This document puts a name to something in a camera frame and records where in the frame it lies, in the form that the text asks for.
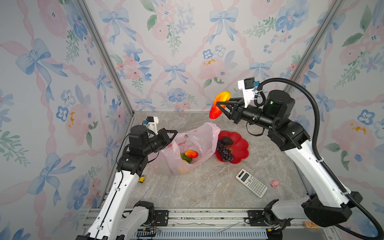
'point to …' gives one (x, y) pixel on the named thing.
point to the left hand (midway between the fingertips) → (178, 130)
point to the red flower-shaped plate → (239, 148)
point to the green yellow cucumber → (185, 158)
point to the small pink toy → (274, 183)
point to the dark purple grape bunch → (225, 152)
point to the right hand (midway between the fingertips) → (219, 101)
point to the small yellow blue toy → (142, 178)
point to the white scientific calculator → (253, 184)
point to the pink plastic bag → (167, 161)
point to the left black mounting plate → (161, 218)
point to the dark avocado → (227, 141)
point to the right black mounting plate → (256, 218)
